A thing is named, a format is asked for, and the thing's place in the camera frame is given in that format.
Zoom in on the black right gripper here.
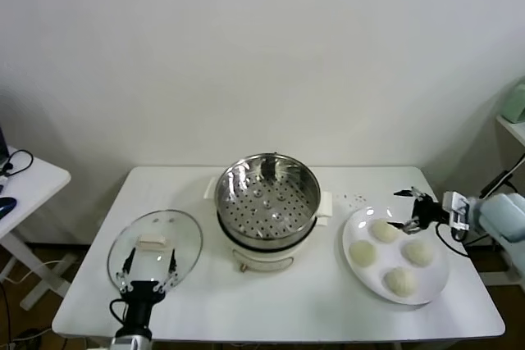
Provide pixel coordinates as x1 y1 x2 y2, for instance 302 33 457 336
387 187 446 234

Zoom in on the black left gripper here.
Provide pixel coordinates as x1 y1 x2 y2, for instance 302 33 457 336
116 246 180 330

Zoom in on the white steamed baozi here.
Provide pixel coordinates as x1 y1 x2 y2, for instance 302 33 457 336
348 239 378 268
383 266 418 298
400 239 435 266
370 218 399 243

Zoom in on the stainless steel steamer pot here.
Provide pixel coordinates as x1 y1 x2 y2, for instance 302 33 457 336
213 153 322 247

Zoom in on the round glass pot lid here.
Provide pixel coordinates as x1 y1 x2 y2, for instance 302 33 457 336
107 209 204 296

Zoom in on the white round plate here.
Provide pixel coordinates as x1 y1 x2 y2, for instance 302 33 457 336
342 206 450 306

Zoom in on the white electric cooker base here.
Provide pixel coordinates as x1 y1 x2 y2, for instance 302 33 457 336
203 175 336 273

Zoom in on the white shelf rack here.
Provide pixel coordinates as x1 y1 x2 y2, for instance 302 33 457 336
479 114 525 285

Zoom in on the white side table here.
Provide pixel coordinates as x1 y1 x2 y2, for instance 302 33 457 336
0 145 79 312

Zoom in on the pale green box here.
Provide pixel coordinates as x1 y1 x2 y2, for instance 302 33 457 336
500 79 525 124

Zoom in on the blue computer mouse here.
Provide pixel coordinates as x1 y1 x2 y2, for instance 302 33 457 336
0 197 18 220

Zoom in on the white lid handle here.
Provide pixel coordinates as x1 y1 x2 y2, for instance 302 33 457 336
135 233 171 251

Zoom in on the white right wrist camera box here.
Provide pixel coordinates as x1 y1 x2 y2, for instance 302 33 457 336
441 190 472 231

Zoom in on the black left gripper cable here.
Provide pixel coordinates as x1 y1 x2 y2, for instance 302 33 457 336
108 299 129 327

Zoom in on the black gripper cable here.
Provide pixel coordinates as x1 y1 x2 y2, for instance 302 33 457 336
434 222 469 259
108 299 129 327

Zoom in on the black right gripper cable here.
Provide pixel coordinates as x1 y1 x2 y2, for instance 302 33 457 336
434 222 469 259

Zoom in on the black power cable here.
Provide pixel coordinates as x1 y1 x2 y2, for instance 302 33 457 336
478 161 518 200

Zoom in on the white floor cable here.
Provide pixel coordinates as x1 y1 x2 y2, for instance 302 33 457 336
0 257 79 285

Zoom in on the black headset cable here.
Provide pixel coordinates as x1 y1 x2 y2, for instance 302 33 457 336
0 148 34 179

